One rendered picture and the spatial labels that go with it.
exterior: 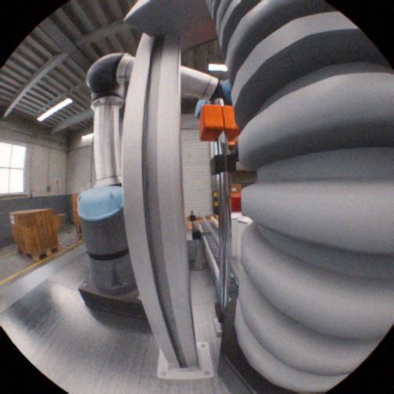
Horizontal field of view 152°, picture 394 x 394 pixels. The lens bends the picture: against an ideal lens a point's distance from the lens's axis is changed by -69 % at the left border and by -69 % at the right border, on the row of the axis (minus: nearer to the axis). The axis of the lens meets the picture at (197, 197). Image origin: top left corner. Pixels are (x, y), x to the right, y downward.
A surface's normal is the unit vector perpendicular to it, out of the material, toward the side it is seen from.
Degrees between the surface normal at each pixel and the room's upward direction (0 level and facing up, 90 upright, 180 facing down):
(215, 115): 90
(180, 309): 90
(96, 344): 0
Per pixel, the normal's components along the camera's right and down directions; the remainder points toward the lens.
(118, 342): -0.05, -1.00
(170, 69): 0.07, 0.05
